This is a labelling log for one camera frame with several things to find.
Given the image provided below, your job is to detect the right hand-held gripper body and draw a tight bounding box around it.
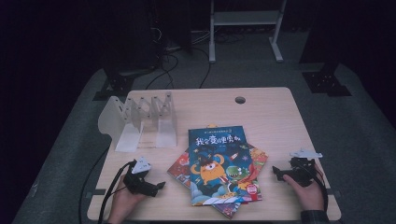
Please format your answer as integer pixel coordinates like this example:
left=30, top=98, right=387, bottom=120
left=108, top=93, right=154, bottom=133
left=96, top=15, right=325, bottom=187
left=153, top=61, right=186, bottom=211
left=282, top=148, right=324, bottom=188

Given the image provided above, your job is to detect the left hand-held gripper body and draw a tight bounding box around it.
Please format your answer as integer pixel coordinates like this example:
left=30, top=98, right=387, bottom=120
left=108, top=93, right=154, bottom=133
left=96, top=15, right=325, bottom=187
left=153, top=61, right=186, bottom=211
left=122, top=156, right=158, bottom=198

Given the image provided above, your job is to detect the light blue animals picture book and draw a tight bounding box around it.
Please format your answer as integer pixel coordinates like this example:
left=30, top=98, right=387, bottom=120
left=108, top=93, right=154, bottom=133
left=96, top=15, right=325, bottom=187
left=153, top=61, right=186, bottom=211
left=166, top=142, right=269, bottom=220

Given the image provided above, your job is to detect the clear acrylic book rack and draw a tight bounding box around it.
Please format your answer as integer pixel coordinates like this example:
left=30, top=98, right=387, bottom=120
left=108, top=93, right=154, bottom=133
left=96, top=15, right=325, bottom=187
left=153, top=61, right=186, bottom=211
left=97, top=91, right=178, bottom=153

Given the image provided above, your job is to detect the blue monster picture book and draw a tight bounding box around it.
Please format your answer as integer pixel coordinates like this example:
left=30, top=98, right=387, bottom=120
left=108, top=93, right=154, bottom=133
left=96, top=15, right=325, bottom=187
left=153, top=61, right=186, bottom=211
left=188, top=125, right=263, bottom=207

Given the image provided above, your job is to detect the person's left hand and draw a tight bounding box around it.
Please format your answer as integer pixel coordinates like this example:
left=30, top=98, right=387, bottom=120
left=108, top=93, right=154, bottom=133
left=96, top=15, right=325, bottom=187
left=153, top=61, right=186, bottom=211
left=106, top=180, right=148, bottom=224

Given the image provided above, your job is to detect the person's right hand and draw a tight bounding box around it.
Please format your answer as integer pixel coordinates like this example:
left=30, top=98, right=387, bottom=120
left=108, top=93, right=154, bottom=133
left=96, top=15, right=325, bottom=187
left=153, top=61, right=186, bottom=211
left=282, top=165, right=325, bottom=213

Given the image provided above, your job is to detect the black floor stand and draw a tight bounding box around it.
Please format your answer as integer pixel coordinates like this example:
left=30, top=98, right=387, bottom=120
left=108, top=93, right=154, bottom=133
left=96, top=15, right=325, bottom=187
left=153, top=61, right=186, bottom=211
left=300, top=0, right=353, bottom=98
left=92, top=70, right=138, bottom=102

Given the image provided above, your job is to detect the left hand-held gripper black cable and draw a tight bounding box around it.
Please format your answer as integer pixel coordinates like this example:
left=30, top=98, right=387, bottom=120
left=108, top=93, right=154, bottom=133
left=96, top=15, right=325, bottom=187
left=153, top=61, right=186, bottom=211
left=97, top=160, right=138, bottom=224

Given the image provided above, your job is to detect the hand-held gripper black cable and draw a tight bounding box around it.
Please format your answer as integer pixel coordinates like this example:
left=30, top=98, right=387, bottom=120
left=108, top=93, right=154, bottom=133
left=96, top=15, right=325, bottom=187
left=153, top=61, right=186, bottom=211
left=311, top=164, right=330, bottom=213
left=97, top=160, right=138, bottom=224

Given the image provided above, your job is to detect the right hand-held gripper black cable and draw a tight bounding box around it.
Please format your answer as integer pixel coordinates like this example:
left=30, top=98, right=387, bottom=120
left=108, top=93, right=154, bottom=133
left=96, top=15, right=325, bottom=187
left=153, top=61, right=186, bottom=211
left=311, top=164, right=330, bottom=213

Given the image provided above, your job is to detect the black hanging cable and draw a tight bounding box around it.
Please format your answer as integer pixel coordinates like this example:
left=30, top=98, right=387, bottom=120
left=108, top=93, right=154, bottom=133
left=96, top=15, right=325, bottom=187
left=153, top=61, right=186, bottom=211
left=78, top=146, right=110, bottom=224

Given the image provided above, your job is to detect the grey floor bracket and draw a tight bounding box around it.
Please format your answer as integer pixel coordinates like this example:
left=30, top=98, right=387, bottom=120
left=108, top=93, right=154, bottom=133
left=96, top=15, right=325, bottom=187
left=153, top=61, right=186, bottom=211
left=28, top=181, right=40, bottom=199

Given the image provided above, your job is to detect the black floor cable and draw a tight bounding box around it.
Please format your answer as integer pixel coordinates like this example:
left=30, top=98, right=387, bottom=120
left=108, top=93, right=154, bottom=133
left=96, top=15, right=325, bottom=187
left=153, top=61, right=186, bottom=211
left=145, top=51, right=180, bottom=91
left=190, top=46, right=213, bottom=90

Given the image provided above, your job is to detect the white metal desk frame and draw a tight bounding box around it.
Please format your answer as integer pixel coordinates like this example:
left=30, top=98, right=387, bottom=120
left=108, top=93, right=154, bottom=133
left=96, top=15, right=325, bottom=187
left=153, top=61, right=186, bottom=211
left=208, top=0, right=288, bottom=64

